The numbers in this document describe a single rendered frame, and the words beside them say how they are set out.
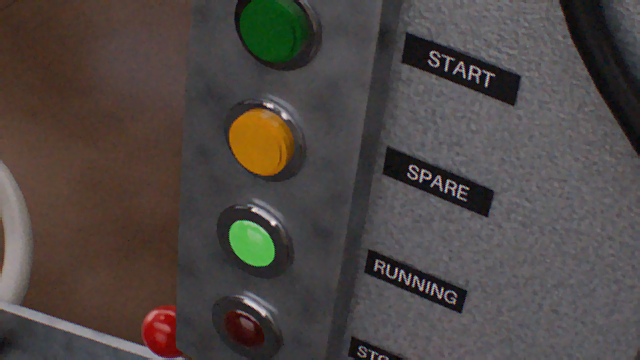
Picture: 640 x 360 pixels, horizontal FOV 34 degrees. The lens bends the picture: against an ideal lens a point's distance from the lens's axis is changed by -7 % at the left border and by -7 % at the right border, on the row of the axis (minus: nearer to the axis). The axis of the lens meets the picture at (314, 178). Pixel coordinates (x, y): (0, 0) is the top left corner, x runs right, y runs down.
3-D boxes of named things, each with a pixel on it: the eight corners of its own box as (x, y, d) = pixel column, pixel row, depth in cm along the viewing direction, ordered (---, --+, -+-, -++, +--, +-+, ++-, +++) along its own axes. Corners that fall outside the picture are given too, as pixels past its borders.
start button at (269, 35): (308, 63, 41) (316, 2, 40) (294, 74, 41) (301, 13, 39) (248, 41, 42) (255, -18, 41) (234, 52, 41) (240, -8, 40)
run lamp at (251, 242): (285, 264, 48) (290, 220, 46) (268, 282, 47) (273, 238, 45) (237, 242, 48) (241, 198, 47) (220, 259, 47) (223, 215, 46)
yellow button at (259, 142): (294, 174, 44) (301, 119, 43) (280, 187, 44) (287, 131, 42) (238, 151, 45) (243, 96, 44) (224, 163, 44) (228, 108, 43)
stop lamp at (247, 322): (275, 347, 51) (279, 310, 49) (259, 364, 50) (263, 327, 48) (230, 326, 51) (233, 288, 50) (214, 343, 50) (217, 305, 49)
